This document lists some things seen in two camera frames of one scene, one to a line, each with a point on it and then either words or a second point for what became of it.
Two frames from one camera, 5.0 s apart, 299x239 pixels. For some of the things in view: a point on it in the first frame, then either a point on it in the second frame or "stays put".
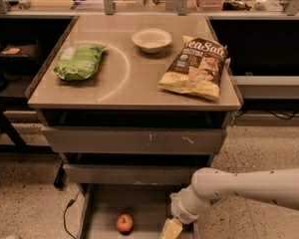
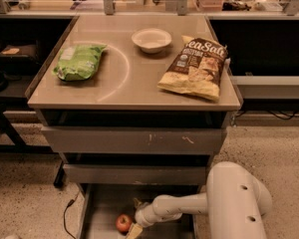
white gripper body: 181,209 -> 144,217
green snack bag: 78,62 stays put
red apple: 125,224 stays put
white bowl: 151,40 stays put
